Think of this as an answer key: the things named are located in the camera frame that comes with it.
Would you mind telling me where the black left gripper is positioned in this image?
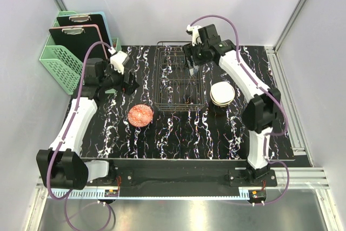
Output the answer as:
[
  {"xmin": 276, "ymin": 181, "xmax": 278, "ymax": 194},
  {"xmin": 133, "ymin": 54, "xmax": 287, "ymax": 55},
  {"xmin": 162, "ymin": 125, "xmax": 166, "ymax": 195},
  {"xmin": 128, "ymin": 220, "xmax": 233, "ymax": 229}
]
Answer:
[{"xmin": 99, "ymin": 59, "xmax": 139, "ymax": 96}]

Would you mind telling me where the red orange patterned bowl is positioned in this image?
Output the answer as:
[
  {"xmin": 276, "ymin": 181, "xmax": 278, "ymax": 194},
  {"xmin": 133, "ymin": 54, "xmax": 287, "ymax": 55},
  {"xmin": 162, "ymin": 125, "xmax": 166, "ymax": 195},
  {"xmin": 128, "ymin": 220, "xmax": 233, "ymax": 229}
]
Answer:
[{"xmin": 128, "ymin": 104, "xmax": 154, "ymax": 128}]

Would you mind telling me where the blue white patterned bowl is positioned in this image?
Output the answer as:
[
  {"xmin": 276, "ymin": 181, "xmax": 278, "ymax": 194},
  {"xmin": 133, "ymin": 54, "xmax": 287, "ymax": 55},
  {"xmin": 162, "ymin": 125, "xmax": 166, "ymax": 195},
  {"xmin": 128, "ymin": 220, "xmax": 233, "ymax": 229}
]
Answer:
[{"xmin": 189, "ymin": 65, "xmax": 199, "ymax": 77}]

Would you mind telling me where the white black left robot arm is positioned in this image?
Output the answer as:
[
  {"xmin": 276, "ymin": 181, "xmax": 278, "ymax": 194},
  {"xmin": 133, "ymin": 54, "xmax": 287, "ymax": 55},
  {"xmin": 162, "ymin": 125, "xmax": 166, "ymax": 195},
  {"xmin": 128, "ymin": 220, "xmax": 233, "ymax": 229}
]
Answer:
[{"xmin": 36, "ymin": 53, "xmax": 139, "ymax": 190}]

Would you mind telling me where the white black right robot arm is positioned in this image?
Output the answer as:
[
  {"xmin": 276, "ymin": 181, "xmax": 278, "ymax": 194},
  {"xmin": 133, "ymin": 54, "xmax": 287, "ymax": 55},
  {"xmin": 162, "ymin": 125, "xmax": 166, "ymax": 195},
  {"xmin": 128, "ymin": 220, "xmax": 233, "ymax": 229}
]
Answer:
[{"xmin": 183, "ymin": 24, "xmax": 281, "ymax": 186}]

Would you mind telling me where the white top bowl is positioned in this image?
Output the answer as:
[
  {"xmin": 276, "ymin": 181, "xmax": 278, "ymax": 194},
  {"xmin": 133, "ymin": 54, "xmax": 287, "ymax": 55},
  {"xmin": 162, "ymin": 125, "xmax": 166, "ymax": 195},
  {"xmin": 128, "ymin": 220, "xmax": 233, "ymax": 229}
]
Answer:
[{"xmin": 210, "ymin": 82, "xmax": 235, "ymax": 102}]

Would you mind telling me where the black marble pattern mat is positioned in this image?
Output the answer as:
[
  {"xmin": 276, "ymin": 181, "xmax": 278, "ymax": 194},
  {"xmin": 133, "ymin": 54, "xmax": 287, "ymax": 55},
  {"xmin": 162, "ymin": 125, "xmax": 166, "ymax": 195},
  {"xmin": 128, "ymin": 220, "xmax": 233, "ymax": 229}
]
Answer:
[{"xmin": 55, "ymin": 44, "xmax": 297, "ymax": 161}]

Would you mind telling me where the black clipboard pink edge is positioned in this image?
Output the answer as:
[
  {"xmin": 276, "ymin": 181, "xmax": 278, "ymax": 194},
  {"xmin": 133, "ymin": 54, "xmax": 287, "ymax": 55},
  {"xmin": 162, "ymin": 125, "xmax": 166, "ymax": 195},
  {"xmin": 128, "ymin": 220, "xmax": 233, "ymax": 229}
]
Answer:
[{"xmin": 44, "ymin": 24, "xmax": 103, "ymax": 74}]

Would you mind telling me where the black clipboard blue edge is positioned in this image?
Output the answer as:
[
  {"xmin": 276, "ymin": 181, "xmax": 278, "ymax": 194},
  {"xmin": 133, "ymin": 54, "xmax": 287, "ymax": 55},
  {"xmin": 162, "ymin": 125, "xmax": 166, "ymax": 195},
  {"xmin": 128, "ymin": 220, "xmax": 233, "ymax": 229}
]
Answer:
[{"xmin": 49, "ymin": 12, "xmax": 112, "ymax": 61}]

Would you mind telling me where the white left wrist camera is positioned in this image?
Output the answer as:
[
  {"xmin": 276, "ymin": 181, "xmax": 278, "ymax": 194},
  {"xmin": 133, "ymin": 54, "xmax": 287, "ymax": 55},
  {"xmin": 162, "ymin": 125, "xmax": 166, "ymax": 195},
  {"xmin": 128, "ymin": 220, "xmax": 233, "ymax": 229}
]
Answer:
[{"xmin": 110, "ymin": 51, "xmax": 129, "ymax": 75}]

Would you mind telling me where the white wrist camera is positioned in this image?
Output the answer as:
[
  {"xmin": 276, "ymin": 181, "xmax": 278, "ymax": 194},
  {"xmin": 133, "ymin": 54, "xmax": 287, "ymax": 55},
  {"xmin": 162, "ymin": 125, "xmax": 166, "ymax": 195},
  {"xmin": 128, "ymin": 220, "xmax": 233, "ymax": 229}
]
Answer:
[
  {"xmin": 186, "ymin": 25, "xmax": 201, "ymax": 46},
  {"xmin": 110, "ymin": 51, "xmax": 129, "ymax": 75}
]

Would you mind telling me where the dark wire dish rack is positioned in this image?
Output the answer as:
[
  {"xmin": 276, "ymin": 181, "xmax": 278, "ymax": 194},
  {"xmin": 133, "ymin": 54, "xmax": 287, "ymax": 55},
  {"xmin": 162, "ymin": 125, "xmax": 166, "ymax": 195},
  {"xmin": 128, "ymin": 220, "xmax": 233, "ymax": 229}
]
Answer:
[{"xmin": 153, "ymin": 41, "xmax": 206, "ymax": 112}]

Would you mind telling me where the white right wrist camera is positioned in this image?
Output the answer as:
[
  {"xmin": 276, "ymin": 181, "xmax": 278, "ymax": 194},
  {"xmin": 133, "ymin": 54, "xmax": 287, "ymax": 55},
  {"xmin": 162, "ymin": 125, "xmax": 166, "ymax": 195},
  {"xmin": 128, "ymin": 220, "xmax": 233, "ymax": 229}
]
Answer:
[{"xmin": 186, "ymin": 25, "xmax": 201, "ymax": 46}]

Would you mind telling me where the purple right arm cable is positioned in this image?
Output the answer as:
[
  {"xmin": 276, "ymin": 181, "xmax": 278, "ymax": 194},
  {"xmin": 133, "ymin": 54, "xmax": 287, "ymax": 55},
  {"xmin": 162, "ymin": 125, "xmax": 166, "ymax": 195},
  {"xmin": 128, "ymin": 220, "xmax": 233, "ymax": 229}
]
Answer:
[{"xmin": 189, "ymin": 15, "xmax": 290, "ymax": 206}]

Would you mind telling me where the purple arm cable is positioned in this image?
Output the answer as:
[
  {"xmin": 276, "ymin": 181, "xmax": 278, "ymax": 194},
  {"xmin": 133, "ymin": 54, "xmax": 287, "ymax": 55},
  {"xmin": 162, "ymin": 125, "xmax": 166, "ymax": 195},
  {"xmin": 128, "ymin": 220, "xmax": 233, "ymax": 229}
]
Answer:
[
  {"xmin": 45, "ymin": 41, "xmax": 117, "ymax": 229},
  {"xmin": 189, "ymin": 15, "xmax": 290, "ymax": 206}
]

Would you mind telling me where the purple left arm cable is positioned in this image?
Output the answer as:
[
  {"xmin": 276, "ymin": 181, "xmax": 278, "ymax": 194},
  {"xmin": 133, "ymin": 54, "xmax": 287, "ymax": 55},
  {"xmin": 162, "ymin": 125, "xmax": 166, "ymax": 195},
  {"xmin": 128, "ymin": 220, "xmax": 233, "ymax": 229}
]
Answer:
[{"xmin": 45, "ymin": 41, "xmax": 117, "ymax": 229}]

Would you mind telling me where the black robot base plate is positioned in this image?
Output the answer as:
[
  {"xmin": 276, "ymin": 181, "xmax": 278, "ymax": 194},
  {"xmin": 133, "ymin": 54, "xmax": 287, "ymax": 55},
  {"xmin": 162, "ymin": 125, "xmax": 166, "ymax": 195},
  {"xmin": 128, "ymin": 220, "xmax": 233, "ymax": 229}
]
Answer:
[{"xmin": 87, "ymin": 159, "xmax": 277, "ymax": 199}]

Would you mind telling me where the right aluminium frame post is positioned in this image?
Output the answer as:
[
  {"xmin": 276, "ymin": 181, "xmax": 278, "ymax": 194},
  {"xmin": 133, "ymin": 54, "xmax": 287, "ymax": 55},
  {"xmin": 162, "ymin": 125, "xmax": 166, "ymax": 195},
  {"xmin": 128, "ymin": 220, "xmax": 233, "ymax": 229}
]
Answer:
[{"xmin": 273, "ymin": 0, "xmax": 308, "ymax": 52}]

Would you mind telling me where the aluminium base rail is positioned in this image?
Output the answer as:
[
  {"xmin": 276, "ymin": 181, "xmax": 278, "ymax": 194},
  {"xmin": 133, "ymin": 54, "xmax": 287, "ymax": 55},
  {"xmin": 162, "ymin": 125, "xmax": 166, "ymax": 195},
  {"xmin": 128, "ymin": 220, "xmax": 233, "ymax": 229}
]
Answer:
[{"xmin": 52, "ymin": 168, "xmax": 329, "ymax": 203}]

